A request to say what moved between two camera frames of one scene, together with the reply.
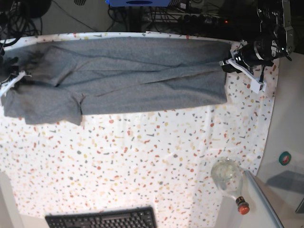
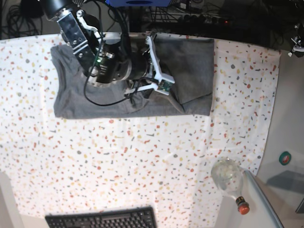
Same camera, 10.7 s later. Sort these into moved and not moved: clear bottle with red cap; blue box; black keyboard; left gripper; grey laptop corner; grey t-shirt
Moved: left gripper; grey t-shirt
Not moved: blue box; black keyboard; clear bottle with red cap; grey laptop corner
